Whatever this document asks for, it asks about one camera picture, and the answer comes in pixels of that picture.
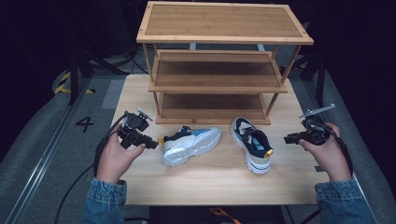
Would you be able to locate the wooden three-tier shoe rack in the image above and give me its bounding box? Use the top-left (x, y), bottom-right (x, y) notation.
top-left (135, 0), bottom-right (315, 126)

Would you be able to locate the black metal stand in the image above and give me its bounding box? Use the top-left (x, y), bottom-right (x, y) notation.
top-left (68, 49), bottom-right (132, 106)
top-left (292, 46), bottom-right (328, 108)

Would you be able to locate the orange strap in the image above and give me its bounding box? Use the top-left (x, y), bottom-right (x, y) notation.
top-left (208, 207), bottom-right (242, 224)

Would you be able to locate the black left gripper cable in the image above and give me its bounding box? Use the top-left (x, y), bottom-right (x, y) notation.
top-left (54, 111), bottom-right (129, 224)

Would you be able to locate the person's right hand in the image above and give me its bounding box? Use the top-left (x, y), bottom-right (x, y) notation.
top-left (298, 121), bottom-right (353, 183)

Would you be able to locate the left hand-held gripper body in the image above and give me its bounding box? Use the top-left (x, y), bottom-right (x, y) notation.
top-left (118, 107), bottom-right (154, 149)

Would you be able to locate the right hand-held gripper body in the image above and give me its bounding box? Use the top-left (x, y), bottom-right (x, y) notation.
top-left (298, 104), bottom-right (336, 147)

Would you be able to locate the white navy blue sneaker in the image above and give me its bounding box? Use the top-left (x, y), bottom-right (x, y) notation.
top-left (157, 125), bottom-right (223, 168)
top-left (230, 117), bottom-right (275, 175)

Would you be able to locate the metal floor rail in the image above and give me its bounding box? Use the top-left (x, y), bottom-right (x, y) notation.
top-left (3, 77), bottom-right (94, 224)

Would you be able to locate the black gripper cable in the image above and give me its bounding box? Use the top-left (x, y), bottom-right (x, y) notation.
top-left (54, 111), bottom-right (129, 224)
top-left (306, 119), bottom-right (355, 176)

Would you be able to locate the yellow black hazard tape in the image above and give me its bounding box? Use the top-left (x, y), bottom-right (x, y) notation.
top-left (54, 71), bottom-right (96, 95)

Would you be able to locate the person's left hand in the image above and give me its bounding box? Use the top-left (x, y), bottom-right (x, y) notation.
top-left (96, 132), bottom-right (147, 185)

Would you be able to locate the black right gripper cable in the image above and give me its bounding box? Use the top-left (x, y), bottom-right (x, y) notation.
top-left (306, 119), bottom-right (355, 176)

